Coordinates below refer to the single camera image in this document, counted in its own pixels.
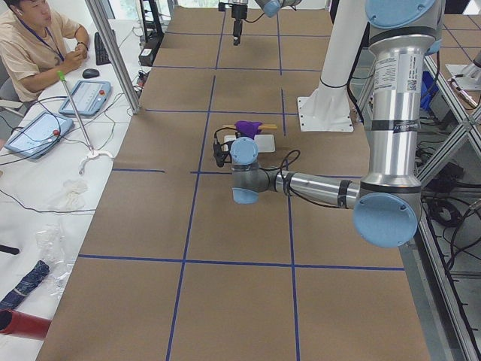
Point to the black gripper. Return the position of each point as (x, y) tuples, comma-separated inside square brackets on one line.
[(239, 11)]

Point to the purple towel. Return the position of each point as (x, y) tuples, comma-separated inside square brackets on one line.
[(248, 128)]

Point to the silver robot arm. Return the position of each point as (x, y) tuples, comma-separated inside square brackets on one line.
[(270, 8), (386, 202)]

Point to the wooden bar towel rack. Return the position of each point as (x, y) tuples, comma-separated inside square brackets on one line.
[(265, 140)]

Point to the black box with label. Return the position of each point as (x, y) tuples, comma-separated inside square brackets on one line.
[(146, 57)]

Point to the black keyboard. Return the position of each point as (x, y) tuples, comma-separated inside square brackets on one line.
[(101, 54)]

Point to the black computer mouse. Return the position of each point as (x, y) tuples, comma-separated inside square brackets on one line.
[(90, 73)]

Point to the far blue teach pendant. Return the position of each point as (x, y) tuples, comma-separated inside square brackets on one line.
[(89, 96)]

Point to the blue teach pendant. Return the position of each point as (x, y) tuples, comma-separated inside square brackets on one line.
[(39, 136), (89, 96)]

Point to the reacher grabber stick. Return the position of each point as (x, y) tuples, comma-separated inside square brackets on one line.
[(93, 153)]

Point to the blue storage bin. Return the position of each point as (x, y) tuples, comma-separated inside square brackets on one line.
[(429, 88)]

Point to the seated man beige shirt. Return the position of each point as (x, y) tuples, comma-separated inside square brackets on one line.
[(37, 43)]

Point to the near blue teach pendant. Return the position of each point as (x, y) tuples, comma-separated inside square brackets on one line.
[(39, 136)]

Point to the white crumpled cloth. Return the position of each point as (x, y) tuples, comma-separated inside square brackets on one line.
[(70, 197)]

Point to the clear plastic bag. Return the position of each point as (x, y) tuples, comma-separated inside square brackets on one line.
[(59, 250)]

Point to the dark blue folded umbrella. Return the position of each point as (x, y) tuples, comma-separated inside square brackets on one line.
[(27, 284)]

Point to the red cylinder tube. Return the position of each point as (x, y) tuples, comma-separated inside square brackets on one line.
[(19, 324)]

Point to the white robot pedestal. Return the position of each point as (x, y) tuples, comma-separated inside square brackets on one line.
[(327, 108)]

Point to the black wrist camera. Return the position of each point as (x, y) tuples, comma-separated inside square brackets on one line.
[(221, 151)]

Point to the aluminium frame post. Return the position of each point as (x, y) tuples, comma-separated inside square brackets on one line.
[(99, 17)]

